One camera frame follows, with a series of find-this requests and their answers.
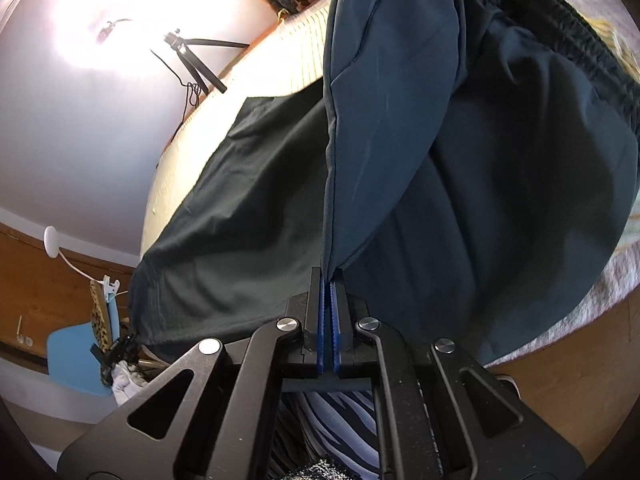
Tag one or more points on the white round wall lamp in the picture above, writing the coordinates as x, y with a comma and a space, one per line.
51, 240

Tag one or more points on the zebra striped cloth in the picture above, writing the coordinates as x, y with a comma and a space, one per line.
340, 425

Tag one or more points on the black tripod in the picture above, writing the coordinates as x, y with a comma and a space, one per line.
192, 60

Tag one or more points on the cream woven bed mat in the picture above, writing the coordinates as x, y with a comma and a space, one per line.
280, 65

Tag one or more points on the blue chair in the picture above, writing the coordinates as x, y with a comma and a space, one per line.
70, 355

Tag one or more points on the dark pants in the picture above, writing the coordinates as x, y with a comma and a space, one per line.
450, 160

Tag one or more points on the pink checked blanket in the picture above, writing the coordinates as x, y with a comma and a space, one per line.
610, 280

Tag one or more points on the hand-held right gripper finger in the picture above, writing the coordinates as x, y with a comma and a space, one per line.
322, 325
334, 325

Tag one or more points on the leopard print cloth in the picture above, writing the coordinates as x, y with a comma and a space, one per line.
102, 320

